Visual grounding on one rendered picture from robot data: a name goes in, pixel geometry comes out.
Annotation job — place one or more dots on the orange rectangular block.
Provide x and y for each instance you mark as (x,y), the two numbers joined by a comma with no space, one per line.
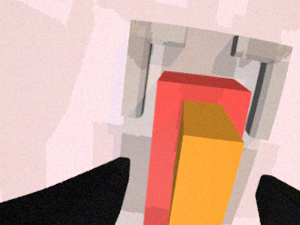
(205,166)

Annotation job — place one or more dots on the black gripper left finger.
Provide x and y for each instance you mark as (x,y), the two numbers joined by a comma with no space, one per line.
(94,197)

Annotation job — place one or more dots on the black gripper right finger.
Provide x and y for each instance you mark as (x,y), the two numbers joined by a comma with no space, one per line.
(278,203)

